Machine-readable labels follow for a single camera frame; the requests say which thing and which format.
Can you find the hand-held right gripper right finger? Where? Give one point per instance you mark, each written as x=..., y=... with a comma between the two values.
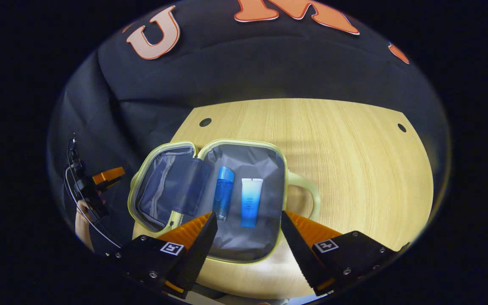
x=297, y=252

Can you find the blue skin care bottle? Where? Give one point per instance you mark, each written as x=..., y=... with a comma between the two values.
x=223, y=190

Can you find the black backdrop cloth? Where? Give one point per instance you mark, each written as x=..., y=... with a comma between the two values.
x=244, y=72

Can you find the white and blue cream tube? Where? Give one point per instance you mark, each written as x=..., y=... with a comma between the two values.
x=251, y=203

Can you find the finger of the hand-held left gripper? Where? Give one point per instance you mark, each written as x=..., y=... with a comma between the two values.
x=108, y=176

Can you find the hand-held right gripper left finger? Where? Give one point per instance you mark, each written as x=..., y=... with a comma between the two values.
x=199, y=250

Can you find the pale green small suitcase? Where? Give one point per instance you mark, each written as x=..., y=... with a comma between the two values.
x=244, y=241

